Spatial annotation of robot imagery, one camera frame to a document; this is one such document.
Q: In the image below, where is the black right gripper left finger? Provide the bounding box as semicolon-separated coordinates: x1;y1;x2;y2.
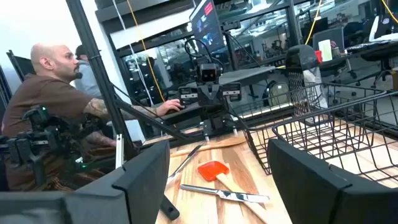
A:
0;139;170;224

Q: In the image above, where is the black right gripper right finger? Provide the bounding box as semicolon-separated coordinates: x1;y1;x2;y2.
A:
267;138;398;224

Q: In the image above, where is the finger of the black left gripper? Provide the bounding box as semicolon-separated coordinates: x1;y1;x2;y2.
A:
211;83;225;105
197;84;213;106

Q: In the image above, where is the black turner spatula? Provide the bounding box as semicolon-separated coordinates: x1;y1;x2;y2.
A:
159;195;181;222

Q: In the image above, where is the wooden spoon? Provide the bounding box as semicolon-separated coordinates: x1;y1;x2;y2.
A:
169;136;247;158

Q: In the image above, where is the grey computer desk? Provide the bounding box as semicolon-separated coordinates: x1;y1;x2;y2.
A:
160;65;277;127

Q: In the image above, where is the silver aluminium strip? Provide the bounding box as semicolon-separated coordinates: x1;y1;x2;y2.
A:
115;133;125;169

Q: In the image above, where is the grey backpack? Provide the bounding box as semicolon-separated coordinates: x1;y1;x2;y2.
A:
262;80;292;108

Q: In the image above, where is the black computer monitor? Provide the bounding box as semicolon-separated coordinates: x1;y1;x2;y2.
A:
188;0;227;54

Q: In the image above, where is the black mesh box grater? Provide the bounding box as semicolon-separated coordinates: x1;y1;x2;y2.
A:
285;44;329;118

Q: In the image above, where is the white paper roll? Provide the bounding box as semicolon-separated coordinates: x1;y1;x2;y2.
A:
317;39;333;62

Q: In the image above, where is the black office chair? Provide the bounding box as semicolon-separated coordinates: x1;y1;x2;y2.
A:
312;26;358;79

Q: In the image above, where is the person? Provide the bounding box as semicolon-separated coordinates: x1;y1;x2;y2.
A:
1;42;185;191
73;44;103;99

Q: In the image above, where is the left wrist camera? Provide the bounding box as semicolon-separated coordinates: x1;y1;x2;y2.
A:
195;63;222;84

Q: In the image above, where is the black wire basket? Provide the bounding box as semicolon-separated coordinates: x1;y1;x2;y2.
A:
242;81;388;175
231;81;315;131
272;90;398;189

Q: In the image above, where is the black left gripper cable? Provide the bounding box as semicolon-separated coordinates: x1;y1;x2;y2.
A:
184;37;225;74

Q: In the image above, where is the yellow hanging cable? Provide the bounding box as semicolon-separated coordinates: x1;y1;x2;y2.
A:
304;0;323;46
126;0;166;103

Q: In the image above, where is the white hanging cable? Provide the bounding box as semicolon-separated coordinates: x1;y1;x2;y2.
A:
111;0;155;107

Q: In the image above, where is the black metal rig frame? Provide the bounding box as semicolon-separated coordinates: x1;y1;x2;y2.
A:
65;0;249;169

